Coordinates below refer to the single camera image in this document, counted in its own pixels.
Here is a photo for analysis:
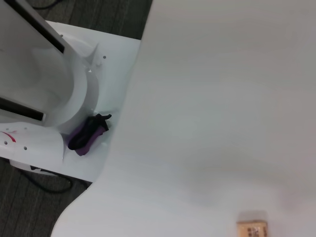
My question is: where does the tan eraser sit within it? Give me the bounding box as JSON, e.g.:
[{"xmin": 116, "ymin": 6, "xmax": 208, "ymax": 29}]
[{"xmin": 236, "ymin": 209, "xmax": 269, "ymax": 237}]

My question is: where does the white robot base platform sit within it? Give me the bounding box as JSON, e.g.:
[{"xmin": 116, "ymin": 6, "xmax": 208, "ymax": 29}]
[{"xmin": 0, "ymin": 21, "xmax": 141, "ymax": 183}]

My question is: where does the black purple cloth bundle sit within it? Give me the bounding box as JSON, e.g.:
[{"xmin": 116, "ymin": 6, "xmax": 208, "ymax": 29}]
[{"xmin": 67, "ymin": 113, "xmax": 113, "ymax": 157}]

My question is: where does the white robot torso column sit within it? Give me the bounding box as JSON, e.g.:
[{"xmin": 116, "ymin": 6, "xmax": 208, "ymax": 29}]
[{"xmin": 0, "ymin": 0, "xmax": 100, "ymax": 129}]

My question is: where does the black floor cable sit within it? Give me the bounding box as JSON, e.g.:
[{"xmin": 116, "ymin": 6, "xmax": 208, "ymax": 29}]
[
  {"xmin": 34, "ymin": 0, "xmax": 63, "ymax": 10},
  {"xmin": 17, "ymin": 167, "xmax": 75, "ymax": 195}
]

